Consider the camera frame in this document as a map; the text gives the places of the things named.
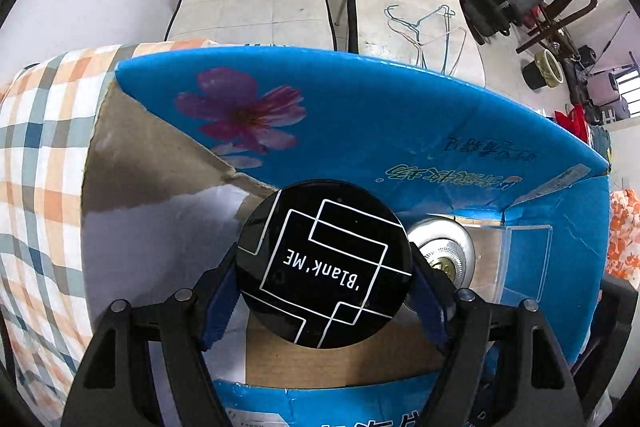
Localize brown wooden chair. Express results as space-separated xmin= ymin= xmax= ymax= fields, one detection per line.
xmin=515 ymin=0 xmax=598 ymax=53

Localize orange floral cushion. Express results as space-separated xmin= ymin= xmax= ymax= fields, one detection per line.
xmin=605 ymin=188 xmax=640 ymax=289

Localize wire clothes hangers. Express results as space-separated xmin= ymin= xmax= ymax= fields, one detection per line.
xmin=383 ymin=3 xmax=468 ymax=76

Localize red cloth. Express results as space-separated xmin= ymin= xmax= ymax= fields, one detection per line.
xmin=553 ymin=104 xmax=590 ymax=145

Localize clear acrylic box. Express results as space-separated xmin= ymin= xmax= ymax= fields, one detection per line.
xmin=457 ymin=218 xmax=553 ymax=307

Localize silver round tin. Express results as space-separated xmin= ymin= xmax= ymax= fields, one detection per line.
xmin=408 ymin=216 xmax=476 ymax=289

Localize plaid checkered cloth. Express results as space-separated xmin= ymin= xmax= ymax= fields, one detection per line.
xmin=1 ymin=39 xmax=209 ymax=426

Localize black trash bin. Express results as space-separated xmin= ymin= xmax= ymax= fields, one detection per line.
xmin=521 ymin=49 xmax=565 ymax=91

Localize black round ME tin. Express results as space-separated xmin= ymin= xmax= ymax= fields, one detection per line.
xmin=235 ymin=180 xmax=412 ymax=349

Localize blue milk carton box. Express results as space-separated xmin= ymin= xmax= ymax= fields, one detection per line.
xmin=81 ymin=46 xmax=608 ymax=426

